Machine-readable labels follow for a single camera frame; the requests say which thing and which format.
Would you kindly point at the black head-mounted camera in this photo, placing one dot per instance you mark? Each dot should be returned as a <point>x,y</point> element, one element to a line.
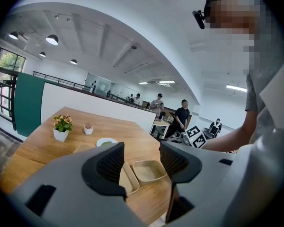
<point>200,20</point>

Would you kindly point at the black dome pendant lamp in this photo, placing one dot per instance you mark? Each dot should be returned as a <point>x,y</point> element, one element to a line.
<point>73,61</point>
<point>52,39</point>
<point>42,54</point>
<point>13,35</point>

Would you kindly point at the white partition panel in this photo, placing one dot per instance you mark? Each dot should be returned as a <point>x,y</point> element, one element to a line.
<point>97,107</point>

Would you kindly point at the pile of green beans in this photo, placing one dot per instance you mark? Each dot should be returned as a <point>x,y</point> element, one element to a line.
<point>106,143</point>

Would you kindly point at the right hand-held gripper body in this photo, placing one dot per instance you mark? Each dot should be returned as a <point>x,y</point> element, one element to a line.
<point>196,138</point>

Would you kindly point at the black metal railing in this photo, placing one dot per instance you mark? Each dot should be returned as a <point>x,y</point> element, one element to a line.
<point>13,98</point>

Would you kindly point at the pink succulent white pot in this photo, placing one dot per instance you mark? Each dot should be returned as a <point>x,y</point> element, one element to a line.
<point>88,130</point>

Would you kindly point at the person's right forearm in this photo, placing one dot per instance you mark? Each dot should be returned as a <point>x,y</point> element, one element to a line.
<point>224,141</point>

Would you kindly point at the background desk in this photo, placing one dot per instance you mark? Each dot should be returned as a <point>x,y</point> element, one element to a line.
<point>159,124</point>

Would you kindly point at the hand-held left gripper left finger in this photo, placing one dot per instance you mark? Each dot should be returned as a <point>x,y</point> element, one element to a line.
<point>73,185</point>

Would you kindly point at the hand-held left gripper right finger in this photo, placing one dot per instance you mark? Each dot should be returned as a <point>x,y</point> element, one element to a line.
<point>215,185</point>

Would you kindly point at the glass wall panel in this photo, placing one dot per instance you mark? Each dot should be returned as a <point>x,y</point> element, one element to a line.
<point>100,85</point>

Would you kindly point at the long ceiling light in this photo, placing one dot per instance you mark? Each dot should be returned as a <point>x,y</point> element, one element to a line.
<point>143,82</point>
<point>236,87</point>
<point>166,81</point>

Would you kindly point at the white round plate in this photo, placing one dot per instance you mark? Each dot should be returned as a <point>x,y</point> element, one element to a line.
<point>100,142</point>

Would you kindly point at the green partition panel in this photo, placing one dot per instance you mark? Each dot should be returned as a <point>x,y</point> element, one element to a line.
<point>28,103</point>

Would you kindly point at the orange flower plant white pot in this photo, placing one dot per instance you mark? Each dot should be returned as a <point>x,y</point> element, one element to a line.
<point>60,135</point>

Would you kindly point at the large window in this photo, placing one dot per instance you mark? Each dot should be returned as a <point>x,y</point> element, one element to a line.
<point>7,60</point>

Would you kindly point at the person's grey shirt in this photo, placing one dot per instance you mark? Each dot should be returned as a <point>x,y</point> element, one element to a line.
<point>253,91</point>

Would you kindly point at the person's head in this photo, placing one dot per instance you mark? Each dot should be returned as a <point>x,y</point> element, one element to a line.
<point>232,15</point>

